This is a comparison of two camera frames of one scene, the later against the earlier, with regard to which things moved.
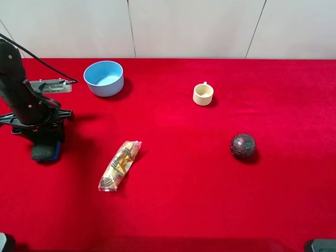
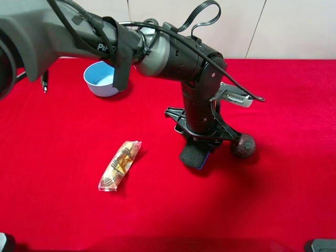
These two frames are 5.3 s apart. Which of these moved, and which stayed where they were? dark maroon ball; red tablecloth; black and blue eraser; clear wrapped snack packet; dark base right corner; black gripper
Moved: black gripper; black and blue eraser
Stayed: dark base right corner; red tablecloth; dark maroon ball; clear wrapped snack packet
